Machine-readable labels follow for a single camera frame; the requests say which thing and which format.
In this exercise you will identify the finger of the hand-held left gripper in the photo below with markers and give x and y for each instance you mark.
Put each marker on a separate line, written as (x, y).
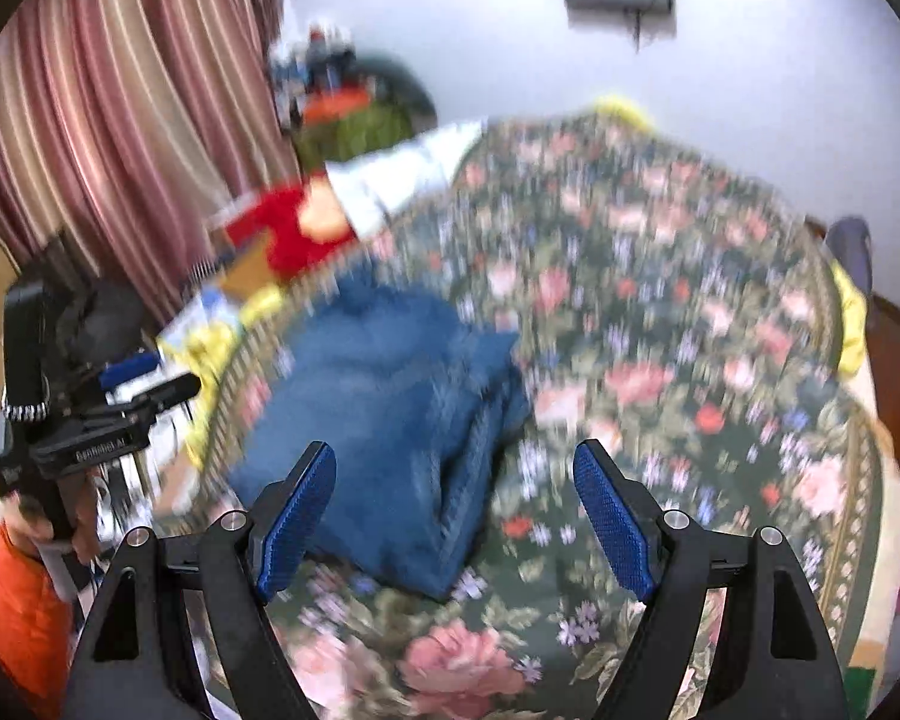
(169, 392)
(131, 370)

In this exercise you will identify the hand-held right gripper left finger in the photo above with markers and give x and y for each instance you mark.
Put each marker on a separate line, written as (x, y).
(300, 510)

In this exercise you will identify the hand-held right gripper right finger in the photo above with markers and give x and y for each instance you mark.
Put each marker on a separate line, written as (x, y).
(607, 510)

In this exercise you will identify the blue denim jacket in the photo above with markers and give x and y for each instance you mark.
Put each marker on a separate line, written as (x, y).
(390, 420)

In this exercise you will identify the person's left forearm orange sleeve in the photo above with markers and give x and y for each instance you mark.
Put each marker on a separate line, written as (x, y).
(22, 615)

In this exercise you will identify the person's left hand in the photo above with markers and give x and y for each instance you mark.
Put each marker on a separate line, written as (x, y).
(86, 517)

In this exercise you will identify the black bag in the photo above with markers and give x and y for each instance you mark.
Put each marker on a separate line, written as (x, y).
(116, 315)

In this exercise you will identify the brown cardboard box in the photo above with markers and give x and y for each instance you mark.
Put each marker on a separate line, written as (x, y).
(251, 274)

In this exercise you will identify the red plush toy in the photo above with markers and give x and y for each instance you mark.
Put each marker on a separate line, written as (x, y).
(285, 232)

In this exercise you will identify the green floral blanket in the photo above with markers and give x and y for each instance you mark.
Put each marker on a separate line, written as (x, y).
(645, 315)

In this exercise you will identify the pink striped curtain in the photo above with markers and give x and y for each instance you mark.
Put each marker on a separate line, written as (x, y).
(120, 90)

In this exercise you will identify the green orange patterned cloth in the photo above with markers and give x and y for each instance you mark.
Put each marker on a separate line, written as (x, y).
(862, 682)

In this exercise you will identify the white cloth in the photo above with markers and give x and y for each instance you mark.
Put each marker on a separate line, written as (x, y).
(397, 172)

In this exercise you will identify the green patterned bag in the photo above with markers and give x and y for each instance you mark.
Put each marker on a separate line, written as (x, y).
(360, 127)

